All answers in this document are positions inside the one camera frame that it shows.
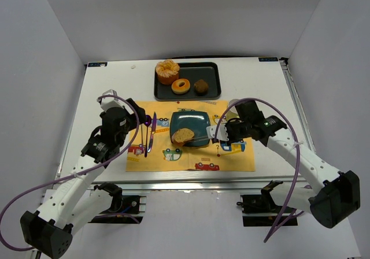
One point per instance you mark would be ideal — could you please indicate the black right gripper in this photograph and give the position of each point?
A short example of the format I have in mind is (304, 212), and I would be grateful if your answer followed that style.
(229, 130)

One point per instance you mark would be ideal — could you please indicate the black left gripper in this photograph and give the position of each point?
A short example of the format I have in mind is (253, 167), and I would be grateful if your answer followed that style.
(136, 112)

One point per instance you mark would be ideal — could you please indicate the sliced seeded bread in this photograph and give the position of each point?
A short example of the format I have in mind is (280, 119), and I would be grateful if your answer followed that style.
(182, 136)

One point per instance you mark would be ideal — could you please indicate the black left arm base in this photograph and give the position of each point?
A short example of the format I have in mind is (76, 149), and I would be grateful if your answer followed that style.
(124, 209)

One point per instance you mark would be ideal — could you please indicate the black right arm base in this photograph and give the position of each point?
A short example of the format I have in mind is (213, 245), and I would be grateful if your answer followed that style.
(256, 209)

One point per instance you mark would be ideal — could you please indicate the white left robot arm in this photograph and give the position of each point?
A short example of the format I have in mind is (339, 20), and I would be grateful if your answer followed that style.
(50, 229)

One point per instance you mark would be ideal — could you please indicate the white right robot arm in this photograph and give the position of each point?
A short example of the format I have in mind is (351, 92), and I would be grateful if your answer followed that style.
(333, 195)

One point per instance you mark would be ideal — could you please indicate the purple iridescent spoon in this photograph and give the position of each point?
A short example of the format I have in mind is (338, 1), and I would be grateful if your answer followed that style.
(147, 124)

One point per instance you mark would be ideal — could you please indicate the iridescent table knife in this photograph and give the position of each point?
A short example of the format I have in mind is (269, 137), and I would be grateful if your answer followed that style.
(153, 130)

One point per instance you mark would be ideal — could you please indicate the pale yellow mug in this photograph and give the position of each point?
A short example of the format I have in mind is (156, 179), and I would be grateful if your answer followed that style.
(232, 112)

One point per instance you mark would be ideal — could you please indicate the yellow vehicle print placemat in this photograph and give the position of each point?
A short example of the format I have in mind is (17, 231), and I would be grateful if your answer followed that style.
(197, 156)

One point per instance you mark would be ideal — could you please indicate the orange glazed donut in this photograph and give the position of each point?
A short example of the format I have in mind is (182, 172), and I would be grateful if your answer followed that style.
(180, 86)

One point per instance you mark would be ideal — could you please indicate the large orange swirl bun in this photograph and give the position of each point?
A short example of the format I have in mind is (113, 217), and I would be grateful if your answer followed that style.
(167, 72)

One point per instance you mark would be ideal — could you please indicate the teal square plate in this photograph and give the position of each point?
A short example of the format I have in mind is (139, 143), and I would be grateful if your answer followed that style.
(193, 120)

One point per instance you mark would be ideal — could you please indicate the brown chocolate muffin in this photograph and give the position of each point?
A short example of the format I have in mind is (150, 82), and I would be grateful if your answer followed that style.
(201, 87)

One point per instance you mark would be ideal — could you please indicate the left blue corner label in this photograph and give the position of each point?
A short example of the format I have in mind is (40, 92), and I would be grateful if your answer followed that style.
(97, 64)

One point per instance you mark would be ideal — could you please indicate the blue corner label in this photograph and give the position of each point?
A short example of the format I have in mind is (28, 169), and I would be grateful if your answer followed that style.
(268, 59)
(97, 64)

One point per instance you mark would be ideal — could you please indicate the right blue corner label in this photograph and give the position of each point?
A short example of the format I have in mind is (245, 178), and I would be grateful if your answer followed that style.
(268, 59)

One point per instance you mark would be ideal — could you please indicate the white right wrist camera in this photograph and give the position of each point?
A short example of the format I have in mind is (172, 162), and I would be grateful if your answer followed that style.
(217, 132)

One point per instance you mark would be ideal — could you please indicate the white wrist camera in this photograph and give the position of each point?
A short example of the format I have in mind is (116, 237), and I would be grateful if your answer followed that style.
(217, 132)
(107, 103)

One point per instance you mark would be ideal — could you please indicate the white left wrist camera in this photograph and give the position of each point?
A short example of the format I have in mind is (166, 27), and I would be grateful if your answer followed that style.
(107, 103)

